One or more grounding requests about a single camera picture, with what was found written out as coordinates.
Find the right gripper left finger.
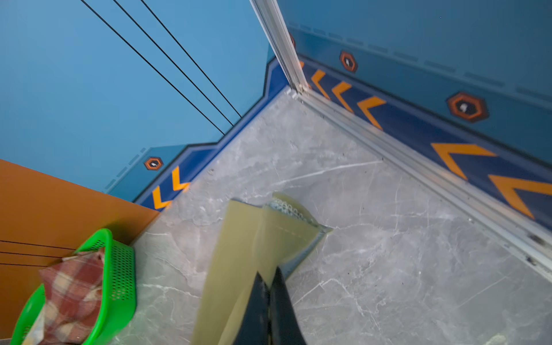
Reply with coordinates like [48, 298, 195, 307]
[233, 273, 270, 345]

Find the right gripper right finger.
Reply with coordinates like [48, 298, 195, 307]
[270, 267, 306, 345]

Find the olive green skirt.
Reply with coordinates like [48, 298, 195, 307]
[191, 193, 332, 344]

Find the green plastic basket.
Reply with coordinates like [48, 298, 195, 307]
[11, 229, 137, 344]

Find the red plaid skirt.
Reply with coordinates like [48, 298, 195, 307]
[22, 248, 105, 344]

